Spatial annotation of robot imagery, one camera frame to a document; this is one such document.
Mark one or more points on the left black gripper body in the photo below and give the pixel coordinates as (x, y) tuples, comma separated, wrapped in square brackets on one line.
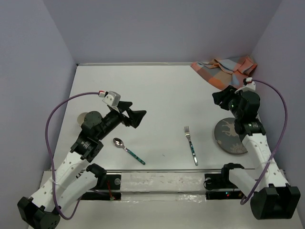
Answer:
[(113, 119)]

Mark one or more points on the dark plate with deer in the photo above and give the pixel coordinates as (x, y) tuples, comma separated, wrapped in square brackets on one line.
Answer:
[(226, 137)]

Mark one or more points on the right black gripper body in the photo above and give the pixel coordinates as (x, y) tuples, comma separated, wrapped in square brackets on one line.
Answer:
[(233, 105)]

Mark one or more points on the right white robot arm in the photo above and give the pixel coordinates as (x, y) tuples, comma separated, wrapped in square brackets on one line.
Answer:
[(270, 195)]

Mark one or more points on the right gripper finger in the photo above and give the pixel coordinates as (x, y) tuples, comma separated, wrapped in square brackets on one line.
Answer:
[(218, 98), (228, 90)]

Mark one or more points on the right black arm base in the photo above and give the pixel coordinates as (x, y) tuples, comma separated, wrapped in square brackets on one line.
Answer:
[(219, 189)]

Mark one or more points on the orange checkered cloth placemat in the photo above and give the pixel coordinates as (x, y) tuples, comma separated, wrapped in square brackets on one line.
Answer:
[(221, 73)]

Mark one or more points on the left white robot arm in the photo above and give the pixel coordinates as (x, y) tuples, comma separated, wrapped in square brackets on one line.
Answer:
[(77, 174)]

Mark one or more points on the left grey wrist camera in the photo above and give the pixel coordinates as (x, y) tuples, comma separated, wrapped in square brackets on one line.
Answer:
[(110, 98)]

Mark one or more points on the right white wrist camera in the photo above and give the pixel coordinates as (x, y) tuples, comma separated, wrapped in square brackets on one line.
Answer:
[(248, 85)]

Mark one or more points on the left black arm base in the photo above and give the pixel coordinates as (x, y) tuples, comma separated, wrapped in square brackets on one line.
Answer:
[(107, 190)]

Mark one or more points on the spoon with teal handle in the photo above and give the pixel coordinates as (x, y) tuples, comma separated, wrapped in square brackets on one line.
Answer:
[(119, 144)]

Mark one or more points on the pink paper cup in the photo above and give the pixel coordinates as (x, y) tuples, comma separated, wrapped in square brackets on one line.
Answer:
[(80, 118)]

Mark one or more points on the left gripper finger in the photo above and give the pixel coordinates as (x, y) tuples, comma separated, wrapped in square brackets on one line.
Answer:
[(136, 117), (123, 106)]

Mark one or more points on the fork with teal handle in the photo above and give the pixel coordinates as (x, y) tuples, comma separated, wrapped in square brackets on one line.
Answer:
[(188, 136)]

